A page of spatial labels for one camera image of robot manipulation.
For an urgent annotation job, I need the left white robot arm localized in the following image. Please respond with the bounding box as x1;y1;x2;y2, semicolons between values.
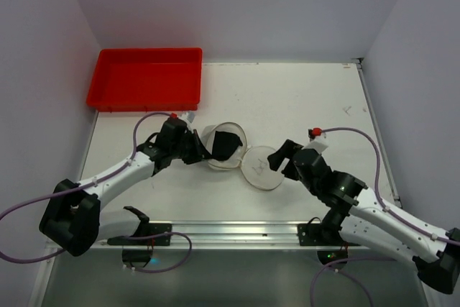
39;116;213;257

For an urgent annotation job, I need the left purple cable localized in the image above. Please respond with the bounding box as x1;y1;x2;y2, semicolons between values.
0;111;192;273

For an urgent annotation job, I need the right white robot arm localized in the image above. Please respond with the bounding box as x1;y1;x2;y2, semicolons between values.
267;139;459;295

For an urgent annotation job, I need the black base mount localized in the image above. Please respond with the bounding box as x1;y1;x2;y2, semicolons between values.
297;216;357;265
106;206;173;269

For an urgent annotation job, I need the white round laundry bag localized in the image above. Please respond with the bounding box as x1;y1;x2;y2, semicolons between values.
201;122;284;191

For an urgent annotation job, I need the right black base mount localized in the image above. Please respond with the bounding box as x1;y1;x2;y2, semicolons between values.
297;216;357;265

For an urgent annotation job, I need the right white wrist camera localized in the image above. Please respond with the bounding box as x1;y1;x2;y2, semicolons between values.
303;128;328;154

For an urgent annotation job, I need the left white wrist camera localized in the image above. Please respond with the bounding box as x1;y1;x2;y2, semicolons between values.
179;111;195;124

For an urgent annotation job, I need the red plastic tray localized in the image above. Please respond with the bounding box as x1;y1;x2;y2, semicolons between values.
86;47;203;112

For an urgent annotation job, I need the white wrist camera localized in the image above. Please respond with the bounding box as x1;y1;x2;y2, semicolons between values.
303;128;328;154
179;111;195;124

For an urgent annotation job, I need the black bra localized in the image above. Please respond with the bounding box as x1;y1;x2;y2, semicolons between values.
211;131;243;161

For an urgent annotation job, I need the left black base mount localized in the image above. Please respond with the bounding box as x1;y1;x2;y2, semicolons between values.
106;206;173;269

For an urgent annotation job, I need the aluminium rail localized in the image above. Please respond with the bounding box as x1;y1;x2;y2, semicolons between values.
48;219;425;250

